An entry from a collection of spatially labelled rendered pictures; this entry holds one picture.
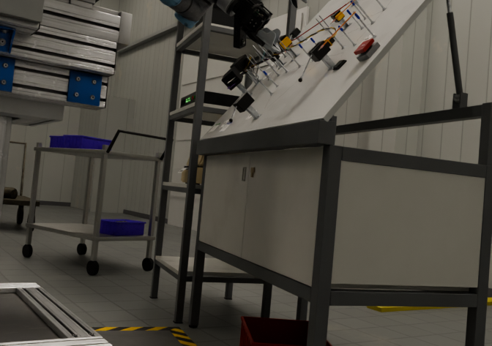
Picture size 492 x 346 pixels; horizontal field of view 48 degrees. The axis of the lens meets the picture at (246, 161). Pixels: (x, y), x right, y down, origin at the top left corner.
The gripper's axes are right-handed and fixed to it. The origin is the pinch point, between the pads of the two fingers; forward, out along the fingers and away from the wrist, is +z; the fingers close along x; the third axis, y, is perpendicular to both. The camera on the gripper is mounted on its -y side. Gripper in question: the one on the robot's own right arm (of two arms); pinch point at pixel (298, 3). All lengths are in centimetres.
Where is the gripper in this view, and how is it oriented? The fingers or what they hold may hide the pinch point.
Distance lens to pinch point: 187.1
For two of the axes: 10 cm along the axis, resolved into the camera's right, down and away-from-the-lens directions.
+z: 3.2, 9.3, 1.8
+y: 9.1, -3.6, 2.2
